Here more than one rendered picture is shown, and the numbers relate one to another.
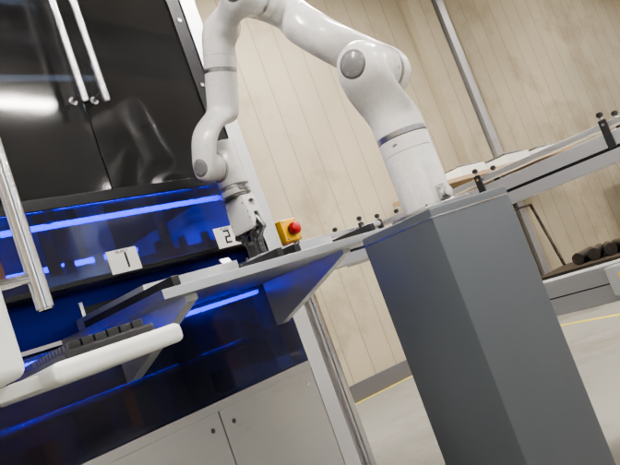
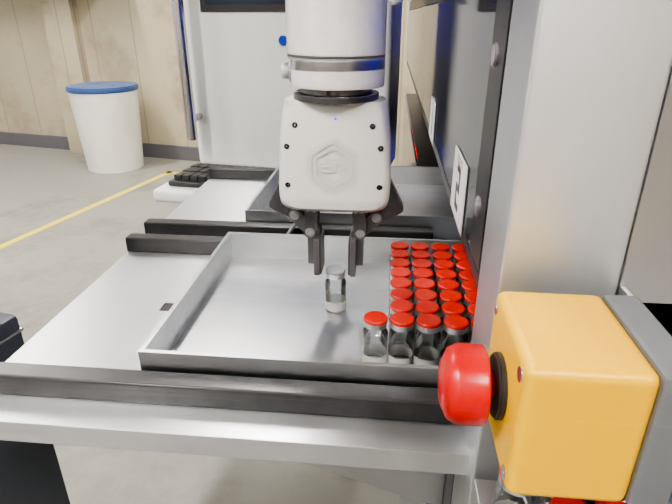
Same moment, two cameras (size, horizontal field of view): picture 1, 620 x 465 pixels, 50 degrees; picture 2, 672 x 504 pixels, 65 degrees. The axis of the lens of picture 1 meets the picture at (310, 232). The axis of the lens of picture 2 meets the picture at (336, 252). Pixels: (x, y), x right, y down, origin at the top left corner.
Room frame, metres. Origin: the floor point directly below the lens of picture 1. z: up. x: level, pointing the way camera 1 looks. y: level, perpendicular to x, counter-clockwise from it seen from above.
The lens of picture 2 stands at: (2.18, -0.14, 1.16)
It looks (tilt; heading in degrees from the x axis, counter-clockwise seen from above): 24 degrees down; 142
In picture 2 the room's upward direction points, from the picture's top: straight up
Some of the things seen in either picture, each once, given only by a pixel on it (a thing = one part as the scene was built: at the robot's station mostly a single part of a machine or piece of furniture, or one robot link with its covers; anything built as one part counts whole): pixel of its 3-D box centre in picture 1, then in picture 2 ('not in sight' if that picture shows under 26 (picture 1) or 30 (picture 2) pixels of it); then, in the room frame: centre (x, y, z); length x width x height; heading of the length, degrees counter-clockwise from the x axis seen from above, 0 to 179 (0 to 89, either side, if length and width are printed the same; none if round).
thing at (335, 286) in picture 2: not in sight; (335, 289); (1.80, 0.15, 0.90); 0.02 x 0.02 x 0.04
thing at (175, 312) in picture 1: (159, 340); not in sight; (1.46, 0.40, 0.80); 0.34 x 0.03 x 0.13; 46
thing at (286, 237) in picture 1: (284, 232); (571, 390); (2.08, 0.08, 1.00); 0.08 x 0.07 x 0.07; 46
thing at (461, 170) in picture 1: (457, 174); not in sight; (5.15, -1.25, 1.29); 0.38 x 0.36 x 0.10; 124
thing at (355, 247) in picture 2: (248, 248); (365, 241); (1.82, 0.18, 0.96); 0.03 x 0.03 x 0.07; 46
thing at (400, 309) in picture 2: not in sight; (399, 296); (1.85, 0.19, 0.90); 0.18 x 0.02 x 0.05; 136
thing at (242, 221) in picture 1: (243, 213); (336, 145); (1.80, 0.15, 1.05); 0.10 x 0.07 x 0.11; 46
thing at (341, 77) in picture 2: (236, 192); (333, 73); (1.80, 0.15, 1.12); 0.09 x 0.08 x 0.03; 46
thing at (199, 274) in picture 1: (157, 297); (370, 196); (1.58, 0.40, 0.90); 0.34 x 0.26 x 0.04; 46
